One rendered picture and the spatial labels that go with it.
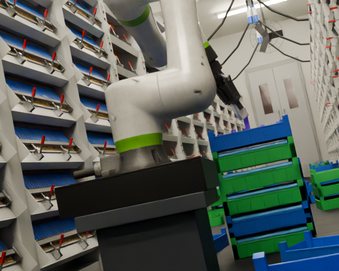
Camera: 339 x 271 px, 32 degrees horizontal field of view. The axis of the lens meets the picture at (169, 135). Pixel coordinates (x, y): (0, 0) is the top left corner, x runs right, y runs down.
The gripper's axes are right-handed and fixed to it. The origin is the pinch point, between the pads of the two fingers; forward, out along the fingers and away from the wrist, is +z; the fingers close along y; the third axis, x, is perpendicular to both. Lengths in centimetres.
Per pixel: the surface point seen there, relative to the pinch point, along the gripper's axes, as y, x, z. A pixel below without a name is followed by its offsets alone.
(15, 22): -39, -39, -77
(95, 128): -97, -18, -24
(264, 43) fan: -477, 374, 16
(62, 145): -60, -47, -26
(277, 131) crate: 8.1, 3.5, 13.6
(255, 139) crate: 4.0, -3.4, 11.8
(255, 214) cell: 0.4, -19.0, 34.1
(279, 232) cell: 3.6, -16.8, 43.6
